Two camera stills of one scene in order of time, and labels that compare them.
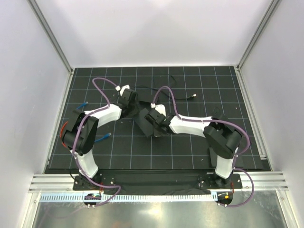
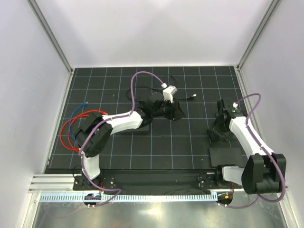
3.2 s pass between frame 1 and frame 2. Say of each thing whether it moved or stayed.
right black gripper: moved
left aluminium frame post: stayed
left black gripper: moved
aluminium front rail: stayed
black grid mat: stayed
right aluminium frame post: stayed
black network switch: moved
